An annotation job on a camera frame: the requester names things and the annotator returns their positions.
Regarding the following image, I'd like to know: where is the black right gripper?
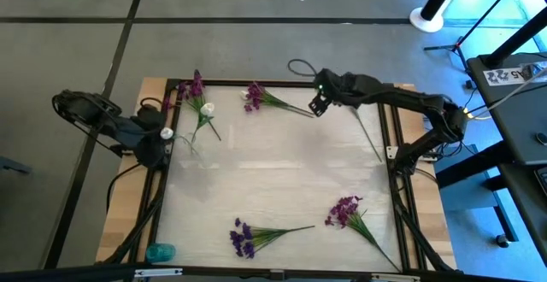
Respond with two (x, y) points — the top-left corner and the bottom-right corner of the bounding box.
(308, 68), (345, 118)

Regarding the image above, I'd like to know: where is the dark violet artificial flower bunch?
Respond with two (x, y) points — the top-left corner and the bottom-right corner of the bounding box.
(228, 216), (316, 261)

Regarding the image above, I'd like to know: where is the black keyboard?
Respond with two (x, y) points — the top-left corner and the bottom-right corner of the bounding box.
(533, 166), (547, 197)

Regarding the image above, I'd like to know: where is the magenta artificial flower bunch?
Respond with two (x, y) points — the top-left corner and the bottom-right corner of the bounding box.
(244, 80), (316, 120)
(163, 68), (223, 143)
(323, 194), (403, 273)

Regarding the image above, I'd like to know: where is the thin black tripod stand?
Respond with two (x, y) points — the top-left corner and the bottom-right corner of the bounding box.
(422, 0), (526, 91)

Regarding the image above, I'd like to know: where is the grey chair foot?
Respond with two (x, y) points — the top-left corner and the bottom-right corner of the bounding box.
(0, 156), (32, 175)

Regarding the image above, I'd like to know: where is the clear glass vase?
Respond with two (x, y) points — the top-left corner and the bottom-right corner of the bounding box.
(185, 132), (217, 170)

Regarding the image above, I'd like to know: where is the black power cable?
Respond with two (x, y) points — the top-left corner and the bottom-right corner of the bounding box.
(105, 162), (144, 214)

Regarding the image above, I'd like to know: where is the white round stand base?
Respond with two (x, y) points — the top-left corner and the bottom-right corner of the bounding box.
(409, 6), (446, 34)

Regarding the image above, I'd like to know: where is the teal textured glass vase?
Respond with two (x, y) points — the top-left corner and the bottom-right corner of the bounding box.
(144, 242), (178, 265)

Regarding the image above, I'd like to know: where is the black aluminium table frame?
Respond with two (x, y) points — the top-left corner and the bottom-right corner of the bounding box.
(96, 76), (458, 282)

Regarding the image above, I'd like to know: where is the white paper marker label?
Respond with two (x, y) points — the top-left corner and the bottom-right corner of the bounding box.
(482, 67), (534, 87)

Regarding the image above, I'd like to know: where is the silver metal bracket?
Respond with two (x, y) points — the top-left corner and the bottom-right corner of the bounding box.
(370, 273), (422, 282)
(134, 267), (184, 279)

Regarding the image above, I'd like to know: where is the black desk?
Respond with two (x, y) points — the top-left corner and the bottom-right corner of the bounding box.
(435, 52), (547, 266)

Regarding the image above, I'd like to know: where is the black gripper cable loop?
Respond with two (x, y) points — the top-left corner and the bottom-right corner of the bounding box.
(287, 58), (320, 79)

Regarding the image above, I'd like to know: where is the white cable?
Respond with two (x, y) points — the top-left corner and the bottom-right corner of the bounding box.
(463, 66), (547, 121)

